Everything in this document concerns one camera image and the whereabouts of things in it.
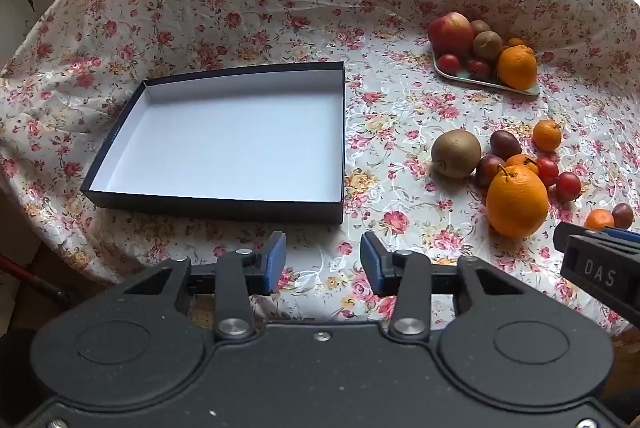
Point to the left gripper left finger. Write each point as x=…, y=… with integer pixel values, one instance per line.
x=241, y=274

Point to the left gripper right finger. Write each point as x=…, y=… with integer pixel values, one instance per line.
x=405, y=275

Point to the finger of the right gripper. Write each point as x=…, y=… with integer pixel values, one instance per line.
x=620, y=235

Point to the large orange with stem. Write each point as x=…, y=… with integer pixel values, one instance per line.
x=516, y=202

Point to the brown kiwi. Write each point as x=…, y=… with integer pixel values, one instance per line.
x=455, y=154

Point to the dark plum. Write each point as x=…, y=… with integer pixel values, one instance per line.
x=623, y=216
x=485, y=171
x=504, y=144

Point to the orange from tray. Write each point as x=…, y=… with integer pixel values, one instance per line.
x=517, y=67

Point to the loose cherry tomato right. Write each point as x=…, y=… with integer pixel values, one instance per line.
x=568, y=187

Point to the loose cherry tomato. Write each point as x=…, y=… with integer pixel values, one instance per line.
x=568, y=187
x=548, y=171

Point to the loose cherry tomato left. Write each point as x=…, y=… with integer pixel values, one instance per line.
x=548, y=171

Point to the loose mandarin far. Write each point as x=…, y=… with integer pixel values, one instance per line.
x=547, y=135

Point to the light green tray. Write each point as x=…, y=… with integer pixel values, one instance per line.
x=493, y=82

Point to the dark blue shallow box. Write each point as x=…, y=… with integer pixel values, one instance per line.
x=259, y=143

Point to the floral tablecloth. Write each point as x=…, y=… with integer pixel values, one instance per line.
x=80, y=63

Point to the right cherry tomato on tray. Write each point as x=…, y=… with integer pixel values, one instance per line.
x=478, y=69

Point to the cherry tomato on tray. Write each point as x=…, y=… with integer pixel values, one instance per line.
x=478, y=69
x=449, y=64

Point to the left cherry tomato on tray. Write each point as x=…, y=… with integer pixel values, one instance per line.
x=449, y=64

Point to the front kiwi on tray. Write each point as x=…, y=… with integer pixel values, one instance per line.
x=487, y=45

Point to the kiwi on tray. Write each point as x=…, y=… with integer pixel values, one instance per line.
x=487, y=45
x=479, y=26

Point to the red apple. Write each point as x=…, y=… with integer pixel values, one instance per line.
x=451, y=34

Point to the back kiwi on tray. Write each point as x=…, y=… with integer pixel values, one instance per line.
x=479, y=26

